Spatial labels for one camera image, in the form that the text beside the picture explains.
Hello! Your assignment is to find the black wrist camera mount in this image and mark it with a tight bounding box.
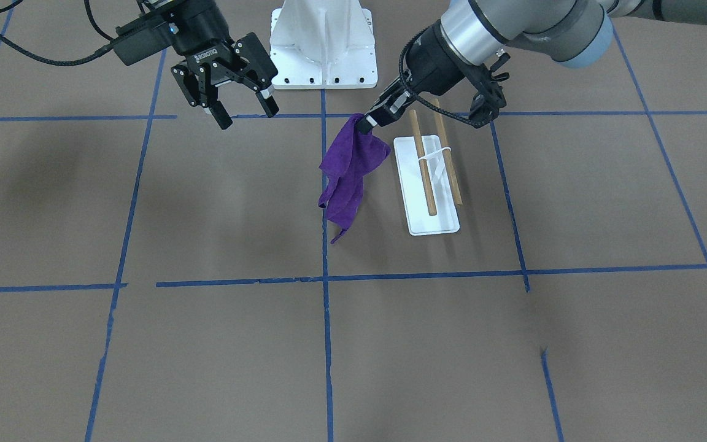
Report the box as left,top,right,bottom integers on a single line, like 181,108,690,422
465,49,511,128

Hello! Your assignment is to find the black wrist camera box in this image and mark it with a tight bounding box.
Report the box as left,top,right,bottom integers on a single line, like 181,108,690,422
110,16,172,66

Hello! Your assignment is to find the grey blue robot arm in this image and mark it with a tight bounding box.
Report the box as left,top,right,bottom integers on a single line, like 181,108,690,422
356,1,707,134

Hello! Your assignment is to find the purple microfiber towel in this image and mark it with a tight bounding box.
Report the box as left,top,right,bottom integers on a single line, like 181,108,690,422
318,113,391,244

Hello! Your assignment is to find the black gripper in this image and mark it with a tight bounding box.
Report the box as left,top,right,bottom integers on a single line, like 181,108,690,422
355,21,483,134

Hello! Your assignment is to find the white rack wire bracket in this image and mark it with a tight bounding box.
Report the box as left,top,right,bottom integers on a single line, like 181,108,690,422
418,147,451,184

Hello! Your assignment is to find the white rack base tray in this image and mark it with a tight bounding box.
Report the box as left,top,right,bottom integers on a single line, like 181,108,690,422
393,134,460,237

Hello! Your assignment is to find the wooden rack rod inner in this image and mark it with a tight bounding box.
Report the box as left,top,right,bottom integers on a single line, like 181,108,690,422
409,109,438,217

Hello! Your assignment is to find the black braided cable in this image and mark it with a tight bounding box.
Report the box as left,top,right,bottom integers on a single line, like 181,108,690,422
398,25,495,128

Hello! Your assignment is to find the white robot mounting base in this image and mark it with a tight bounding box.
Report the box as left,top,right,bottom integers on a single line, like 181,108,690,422
269,1,379,90

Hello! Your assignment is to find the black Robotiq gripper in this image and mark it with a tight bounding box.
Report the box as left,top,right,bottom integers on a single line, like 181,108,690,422
168,1,279,130

